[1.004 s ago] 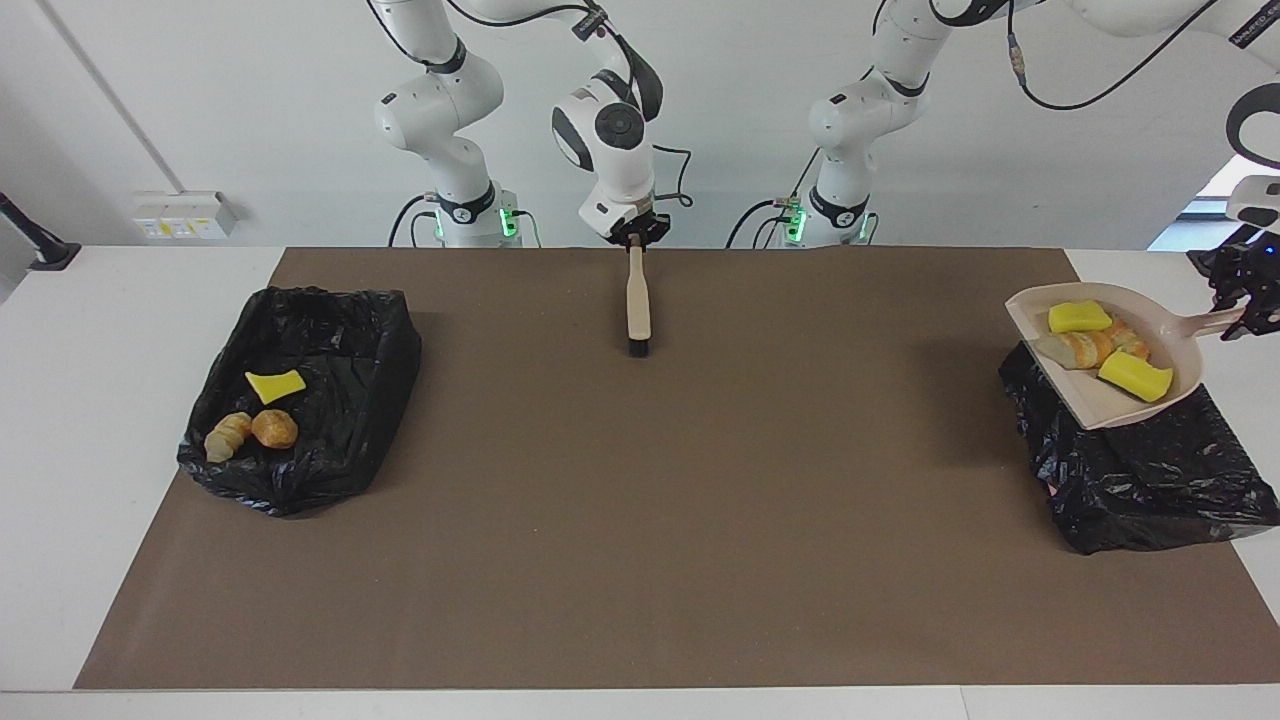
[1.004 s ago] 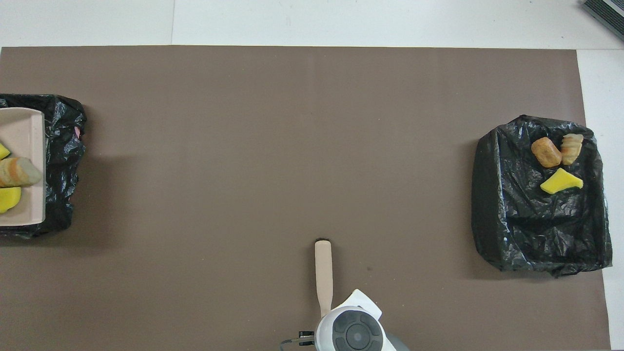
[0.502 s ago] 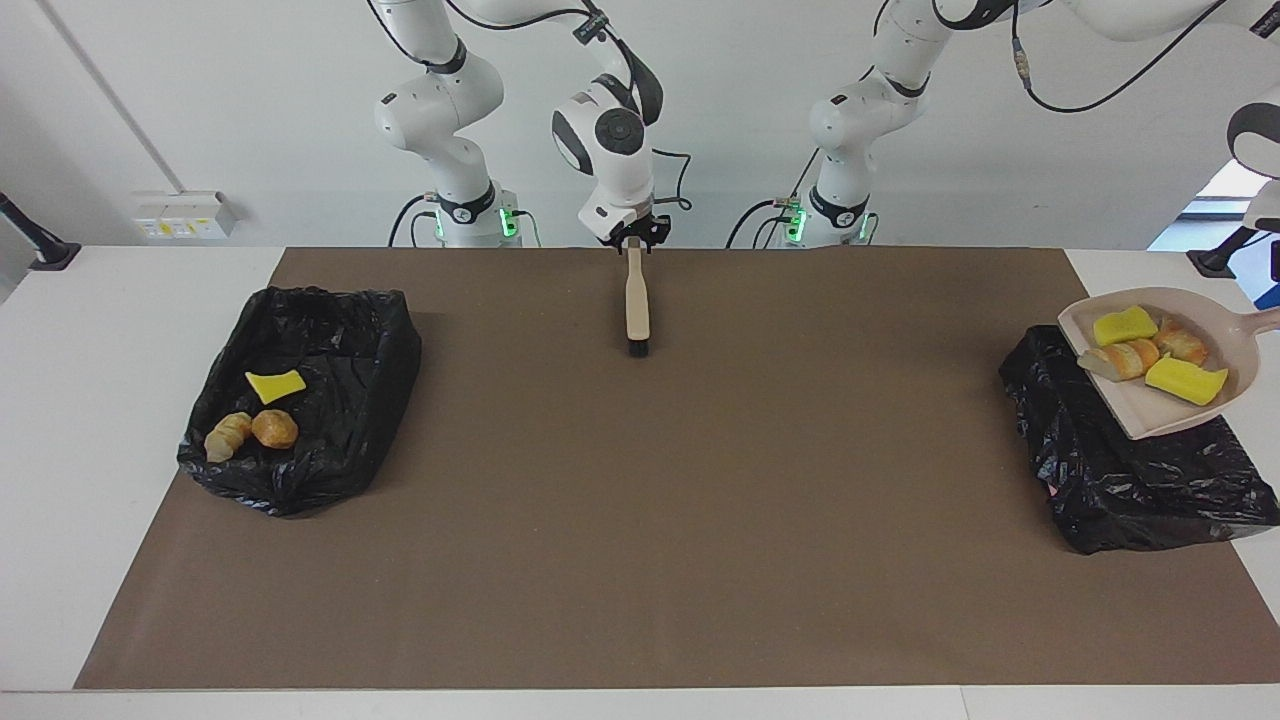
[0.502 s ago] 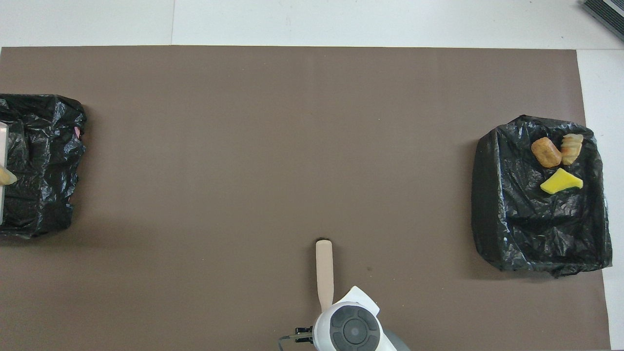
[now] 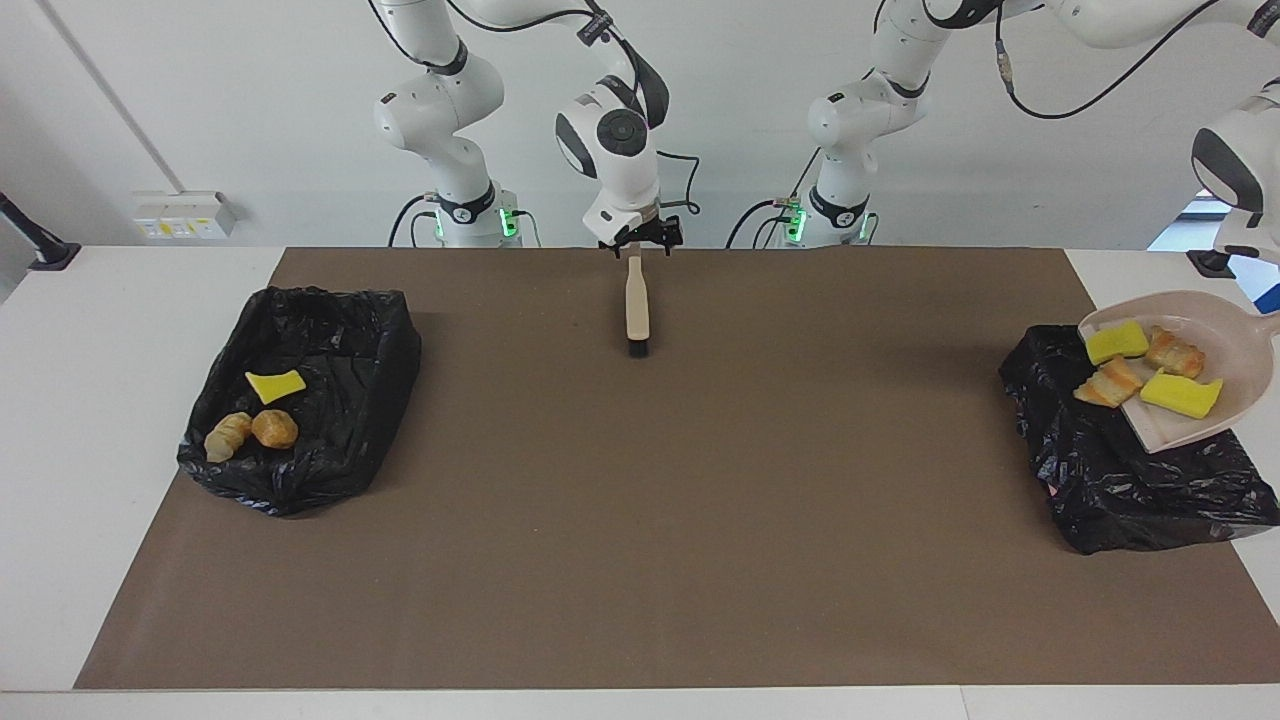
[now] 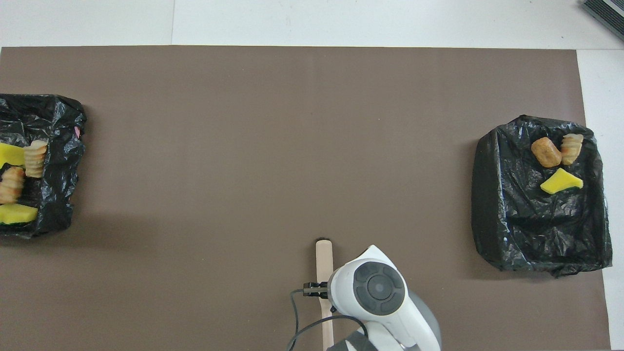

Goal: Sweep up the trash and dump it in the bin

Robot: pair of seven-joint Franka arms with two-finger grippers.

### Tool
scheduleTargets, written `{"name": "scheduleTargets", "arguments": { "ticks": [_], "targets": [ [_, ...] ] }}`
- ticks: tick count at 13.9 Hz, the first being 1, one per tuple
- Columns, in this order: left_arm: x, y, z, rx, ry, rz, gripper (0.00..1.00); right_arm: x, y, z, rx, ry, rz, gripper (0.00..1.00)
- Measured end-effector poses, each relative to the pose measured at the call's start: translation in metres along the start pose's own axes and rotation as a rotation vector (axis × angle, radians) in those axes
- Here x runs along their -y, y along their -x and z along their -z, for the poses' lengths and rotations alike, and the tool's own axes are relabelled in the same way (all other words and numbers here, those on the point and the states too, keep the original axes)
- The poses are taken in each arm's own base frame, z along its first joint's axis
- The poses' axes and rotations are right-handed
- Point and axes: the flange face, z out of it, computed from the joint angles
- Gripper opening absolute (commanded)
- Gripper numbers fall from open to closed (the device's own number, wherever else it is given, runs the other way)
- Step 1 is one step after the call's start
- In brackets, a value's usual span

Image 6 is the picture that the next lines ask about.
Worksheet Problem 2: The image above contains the brown bread roll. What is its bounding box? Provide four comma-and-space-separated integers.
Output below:
531, 137, 563, 169

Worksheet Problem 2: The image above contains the black bag lined bin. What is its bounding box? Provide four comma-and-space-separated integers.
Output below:
471, 115, 613, 278
0, 94, 87, 239

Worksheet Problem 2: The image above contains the brown table mat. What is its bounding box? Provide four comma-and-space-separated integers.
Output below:
0, 45, 611, 351

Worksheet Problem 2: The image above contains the dark grey ribbed device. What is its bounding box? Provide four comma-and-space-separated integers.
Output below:
581, 0, 624, 42

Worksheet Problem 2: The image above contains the pale beige croissant piece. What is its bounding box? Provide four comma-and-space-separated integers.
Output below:
561, 133, 585, 165

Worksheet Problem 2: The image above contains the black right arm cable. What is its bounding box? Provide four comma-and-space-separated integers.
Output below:
286, 288, 369, 351

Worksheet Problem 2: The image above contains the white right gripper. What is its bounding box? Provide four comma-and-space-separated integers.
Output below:
303, 244, 392, 299

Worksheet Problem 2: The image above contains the yellow sponge piece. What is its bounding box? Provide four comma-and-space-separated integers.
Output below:
0, 203, 39, 225
540, 168, 584, 195
0, 142, 26, 169

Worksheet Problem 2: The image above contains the orange striped croissant piece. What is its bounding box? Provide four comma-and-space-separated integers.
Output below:
24, 139, 49, 179
0, 166, 26, 205

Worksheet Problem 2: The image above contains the beige hand brush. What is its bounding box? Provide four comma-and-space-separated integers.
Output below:
315, 237, 335, 351

